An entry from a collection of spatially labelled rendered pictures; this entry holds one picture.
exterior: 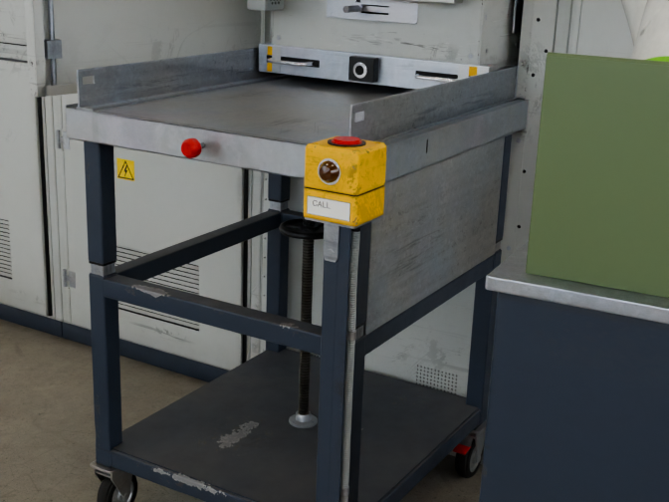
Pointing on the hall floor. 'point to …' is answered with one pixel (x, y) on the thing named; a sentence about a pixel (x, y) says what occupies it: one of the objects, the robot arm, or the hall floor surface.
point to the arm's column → (575, 405)
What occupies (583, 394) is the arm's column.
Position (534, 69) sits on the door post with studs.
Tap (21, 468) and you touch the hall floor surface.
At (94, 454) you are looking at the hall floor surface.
